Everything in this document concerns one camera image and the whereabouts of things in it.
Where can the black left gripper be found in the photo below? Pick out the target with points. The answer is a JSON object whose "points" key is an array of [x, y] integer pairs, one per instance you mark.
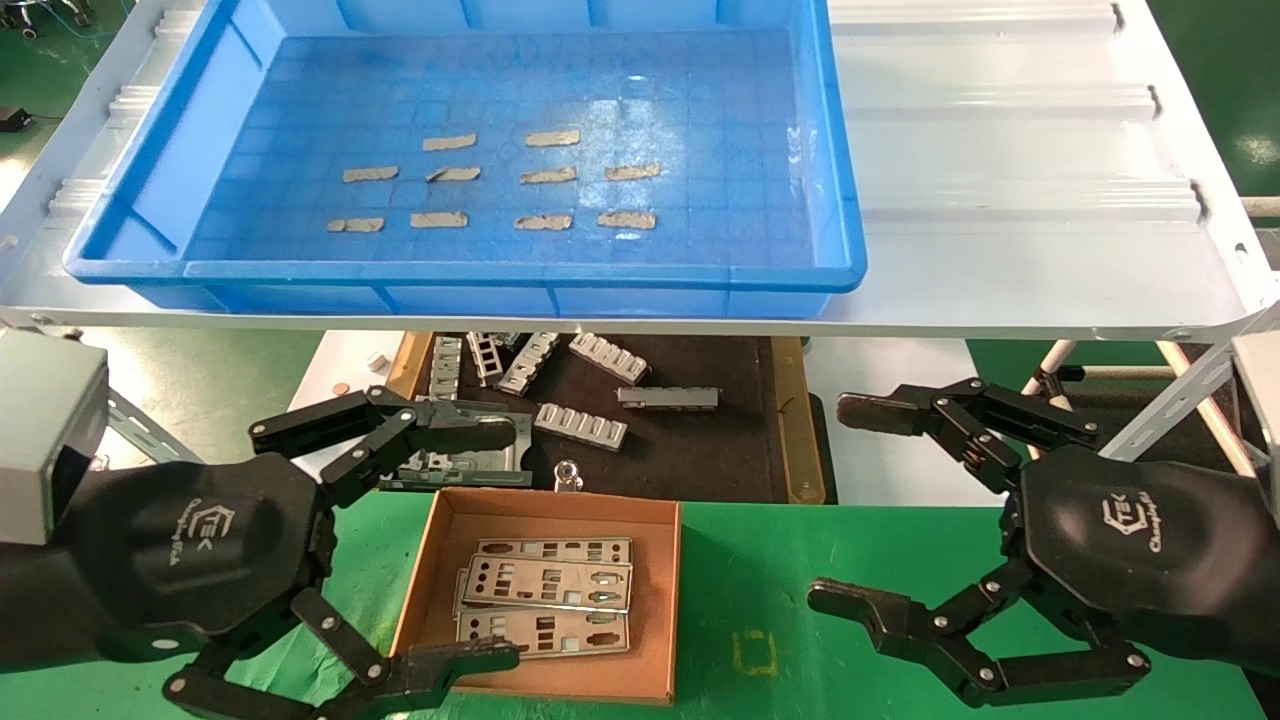
{"points": [[190, 540]]}

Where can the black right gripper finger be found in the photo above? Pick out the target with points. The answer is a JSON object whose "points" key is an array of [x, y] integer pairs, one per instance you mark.
{"points": [[890, 410]]}

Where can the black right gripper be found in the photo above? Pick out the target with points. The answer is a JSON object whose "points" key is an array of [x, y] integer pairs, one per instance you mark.
{"points": [[1150, 560]]}

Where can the silver metal IO shield plate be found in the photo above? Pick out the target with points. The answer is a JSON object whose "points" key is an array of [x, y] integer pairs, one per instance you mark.
{"points": [[500, 633], [520, 592], [520, 548], [461, 592]]}

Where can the brown cardboard box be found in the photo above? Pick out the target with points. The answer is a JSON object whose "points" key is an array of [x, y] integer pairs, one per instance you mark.
{"points": [[440, 560]]}

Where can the dark wood-framed parts tray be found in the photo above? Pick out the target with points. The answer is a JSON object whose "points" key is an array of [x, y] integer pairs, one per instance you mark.
{"points": [[700, 450]]}

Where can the blue plastic tray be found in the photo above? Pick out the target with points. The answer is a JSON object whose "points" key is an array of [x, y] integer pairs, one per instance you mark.
{"points": [[700, 100]]}

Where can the large flat grey metal plate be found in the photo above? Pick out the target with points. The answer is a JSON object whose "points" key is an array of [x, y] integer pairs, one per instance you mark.
{"points": [[500, 462]]}

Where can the green table cloth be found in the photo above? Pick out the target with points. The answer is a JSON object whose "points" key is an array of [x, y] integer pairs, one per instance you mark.
{"points": [[760, 580]]}

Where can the silver eye bolt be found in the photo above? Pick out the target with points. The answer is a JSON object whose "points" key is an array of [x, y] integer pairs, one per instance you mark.
{"points": [[568, 470]]}

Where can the black pipe joint clamp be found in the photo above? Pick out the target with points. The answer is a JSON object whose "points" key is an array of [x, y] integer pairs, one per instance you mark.
{"points": [[1060, 377]]}

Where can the white rack pipe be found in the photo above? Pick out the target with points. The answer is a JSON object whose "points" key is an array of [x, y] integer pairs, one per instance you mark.
{"points": [[1060, 355]]}

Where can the slotted grey metal plate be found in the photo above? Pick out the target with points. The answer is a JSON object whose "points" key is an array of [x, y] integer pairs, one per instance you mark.
{"points": [[527, 365], [446, 368]]}

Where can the ladder-shaped grey metal plate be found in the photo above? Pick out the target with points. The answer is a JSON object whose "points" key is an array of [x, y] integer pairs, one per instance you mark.
{"points": [[485, 358]]}

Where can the small white cube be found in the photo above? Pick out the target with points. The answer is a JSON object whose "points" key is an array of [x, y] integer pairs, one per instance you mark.
{"points": [[376, 361]]}

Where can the grey metal bar part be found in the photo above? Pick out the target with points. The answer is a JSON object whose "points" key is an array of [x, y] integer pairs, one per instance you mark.
{"points": [[665, 398]]}

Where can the white metal shelf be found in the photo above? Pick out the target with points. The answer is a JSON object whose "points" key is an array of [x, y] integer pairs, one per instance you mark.
{"points": [[1000, 200]]}

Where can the beige horizontal rack pipe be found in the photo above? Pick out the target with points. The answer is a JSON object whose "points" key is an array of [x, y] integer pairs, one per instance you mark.
{"points": [[1130, 373]]}

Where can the perforated white angle brace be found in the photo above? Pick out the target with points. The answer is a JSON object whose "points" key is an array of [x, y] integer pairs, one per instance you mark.
{"points": [[1170, 400], [150, 430]]}

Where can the tan rack pipe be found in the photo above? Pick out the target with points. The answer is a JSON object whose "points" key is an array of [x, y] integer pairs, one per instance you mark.
{"points": [[1190, 385]]}

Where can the grey tape strip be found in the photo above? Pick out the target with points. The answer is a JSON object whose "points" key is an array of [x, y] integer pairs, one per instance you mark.
{"points": [[627, 220], [543, 222], [370, 175], [356, 225], [449, 142], [438, 220], [548, 176], [455, 174], [553, 138], [633, 172]]}

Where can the white pipe end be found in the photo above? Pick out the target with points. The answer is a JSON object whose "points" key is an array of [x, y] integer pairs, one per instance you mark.
{"points": [[1262, 207]]}

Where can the black power adapter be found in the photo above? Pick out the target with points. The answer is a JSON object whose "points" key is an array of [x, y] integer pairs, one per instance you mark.
{"points": [[12, 118]]}

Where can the office chair castor base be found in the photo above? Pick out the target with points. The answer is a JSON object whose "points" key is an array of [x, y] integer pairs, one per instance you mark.
{"points": [[27, 29]]}

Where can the grey ribbed metal bracket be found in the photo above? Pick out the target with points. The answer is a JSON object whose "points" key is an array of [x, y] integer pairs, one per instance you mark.
{"points": [[610, 358], [580, 427]]}

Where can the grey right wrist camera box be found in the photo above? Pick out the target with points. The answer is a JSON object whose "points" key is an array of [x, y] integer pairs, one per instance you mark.
{"points": [[1262, 400]]}

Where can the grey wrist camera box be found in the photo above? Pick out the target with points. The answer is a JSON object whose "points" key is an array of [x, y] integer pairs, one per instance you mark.
{"points": [[1262, 400], [45, 430]]}

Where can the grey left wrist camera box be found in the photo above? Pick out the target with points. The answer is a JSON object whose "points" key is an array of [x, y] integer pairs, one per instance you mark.
{"points": [[45, 430]]}

